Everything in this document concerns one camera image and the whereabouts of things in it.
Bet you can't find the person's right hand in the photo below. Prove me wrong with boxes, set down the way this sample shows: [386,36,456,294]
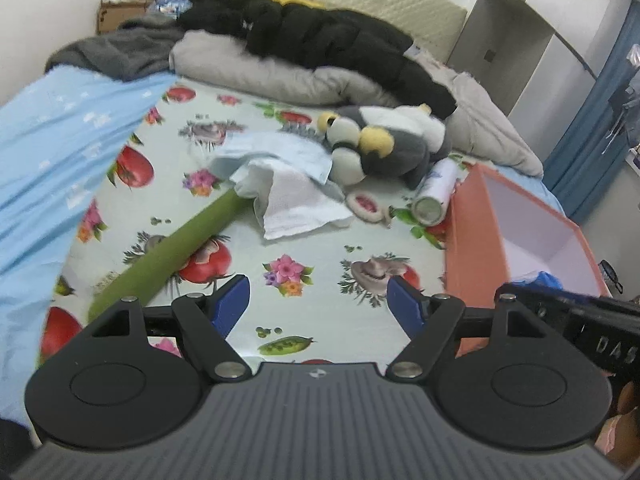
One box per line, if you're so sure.
[616,381,640,418]

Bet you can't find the white spray can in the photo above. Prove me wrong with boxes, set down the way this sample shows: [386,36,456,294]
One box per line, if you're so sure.
[411,157,458,226]

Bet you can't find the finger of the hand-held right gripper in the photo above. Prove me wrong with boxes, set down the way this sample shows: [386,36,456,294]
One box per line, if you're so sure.
[495,282,601,333]

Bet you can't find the pink fluffy round pad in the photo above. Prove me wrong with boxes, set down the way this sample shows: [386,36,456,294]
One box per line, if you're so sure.
[346,191,388,223]

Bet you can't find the blue plastic bag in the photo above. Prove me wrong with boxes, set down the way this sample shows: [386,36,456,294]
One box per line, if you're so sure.
[510,270,563,291]

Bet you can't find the light grey quilt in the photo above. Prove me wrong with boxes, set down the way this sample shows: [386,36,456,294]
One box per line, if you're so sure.
[170,30,546,178]

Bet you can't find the dark grey fleece blanket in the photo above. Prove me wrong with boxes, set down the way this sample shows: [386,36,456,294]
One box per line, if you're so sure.
[45,14,186,81]

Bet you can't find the white open shelf unit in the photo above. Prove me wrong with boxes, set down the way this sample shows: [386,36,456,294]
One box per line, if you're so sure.
[447,0,558,116]

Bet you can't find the black hanging rod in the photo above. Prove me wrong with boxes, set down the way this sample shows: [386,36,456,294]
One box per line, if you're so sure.
[552,30,598,81]

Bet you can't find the penguin plush toy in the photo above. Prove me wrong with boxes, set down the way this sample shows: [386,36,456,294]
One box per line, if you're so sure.
[317,104,451,191]

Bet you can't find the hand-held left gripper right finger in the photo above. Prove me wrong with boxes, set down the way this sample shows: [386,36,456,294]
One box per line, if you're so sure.
[386,275,551,380]

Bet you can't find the white towel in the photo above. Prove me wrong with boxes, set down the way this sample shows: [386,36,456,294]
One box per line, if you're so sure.
[230,157,353,241]

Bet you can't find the fruit print mat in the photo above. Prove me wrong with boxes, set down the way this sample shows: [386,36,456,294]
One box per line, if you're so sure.
[37,75,501,376]

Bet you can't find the light blue cloth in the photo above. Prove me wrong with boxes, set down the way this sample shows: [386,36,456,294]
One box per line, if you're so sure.
[215,132,333,186]

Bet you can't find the brown cardboard box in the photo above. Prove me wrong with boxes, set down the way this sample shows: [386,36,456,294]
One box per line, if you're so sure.
[97,0,156,36]

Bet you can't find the blue printed packet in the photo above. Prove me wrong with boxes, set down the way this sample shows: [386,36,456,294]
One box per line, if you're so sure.
[152,0,193,15]

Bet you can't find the black padded jacket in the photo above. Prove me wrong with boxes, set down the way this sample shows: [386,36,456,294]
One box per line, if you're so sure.
[177,0,458,118]

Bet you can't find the green massage hammer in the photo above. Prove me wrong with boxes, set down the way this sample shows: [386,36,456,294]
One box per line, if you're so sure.
[87,187,251,323]

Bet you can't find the orange shoe box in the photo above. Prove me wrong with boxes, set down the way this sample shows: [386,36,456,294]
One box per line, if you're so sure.
[444,162,613,358]

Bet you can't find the person's right forearm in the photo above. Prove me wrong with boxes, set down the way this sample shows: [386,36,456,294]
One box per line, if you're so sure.
[596,416,640,470]

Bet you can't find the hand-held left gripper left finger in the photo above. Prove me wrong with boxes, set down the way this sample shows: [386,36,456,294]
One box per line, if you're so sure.
[87,274,253,381]

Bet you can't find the blue curtain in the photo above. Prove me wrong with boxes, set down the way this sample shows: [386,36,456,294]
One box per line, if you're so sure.
[542,10,640,226]

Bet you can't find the black eyeglasses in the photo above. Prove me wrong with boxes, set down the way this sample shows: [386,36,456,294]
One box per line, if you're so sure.
[597,259,625,295]

